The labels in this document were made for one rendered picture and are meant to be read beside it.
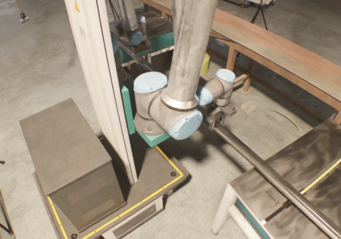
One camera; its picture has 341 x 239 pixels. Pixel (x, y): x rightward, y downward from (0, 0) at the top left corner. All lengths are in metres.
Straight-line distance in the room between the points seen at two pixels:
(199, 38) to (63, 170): 0.84
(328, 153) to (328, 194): 0.28
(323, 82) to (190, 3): 1.42
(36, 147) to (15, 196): 1.05
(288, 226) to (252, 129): 1.46
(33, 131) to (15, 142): 1.32
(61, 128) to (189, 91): 0.78
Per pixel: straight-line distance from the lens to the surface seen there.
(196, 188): 2.01
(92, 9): 0.88
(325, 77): 2.06
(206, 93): 1.01
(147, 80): 1.04
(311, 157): 1.48
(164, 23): 2.60
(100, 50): 0.94
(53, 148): 1.31
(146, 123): 1.13
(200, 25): 0.77
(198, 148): 2.24
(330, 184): 1.43
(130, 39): 1.48
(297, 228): 1.23
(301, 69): 2.03
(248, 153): 1.23
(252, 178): 1.26
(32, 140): 1.40
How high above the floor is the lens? 1.77
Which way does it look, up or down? 44 degrees down
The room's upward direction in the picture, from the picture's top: straight up
